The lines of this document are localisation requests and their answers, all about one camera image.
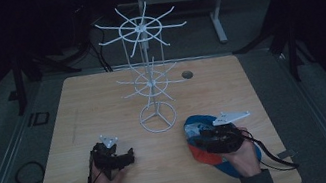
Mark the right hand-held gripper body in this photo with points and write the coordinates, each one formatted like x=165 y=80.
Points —
x=224 y=141

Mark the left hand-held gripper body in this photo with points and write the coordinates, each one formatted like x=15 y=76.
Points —
x=105 y=157

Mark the blue and orange cap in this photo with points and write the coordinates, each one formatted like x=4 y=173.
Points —
x=202 y=159

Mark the person's right hand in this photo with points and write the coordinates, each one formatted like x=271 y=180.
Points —
x=245 y=158

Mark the grey round table grommet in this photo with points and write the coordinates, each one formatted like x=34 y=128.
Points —
x=187 y=74

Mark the grey tape strip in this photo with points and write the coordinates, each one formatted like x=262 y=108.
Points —
x=286 y=154

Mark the black tripod stand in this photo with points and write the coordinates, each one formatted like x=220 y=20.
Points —
x=20 y=91
x=294 y=60

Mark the black rectangular bracket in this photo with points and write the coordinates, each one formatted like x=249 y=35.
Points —
x=34 y=119

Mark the white metal desk frame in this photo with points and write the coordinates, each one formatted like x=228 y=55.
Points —
x=219 y=27

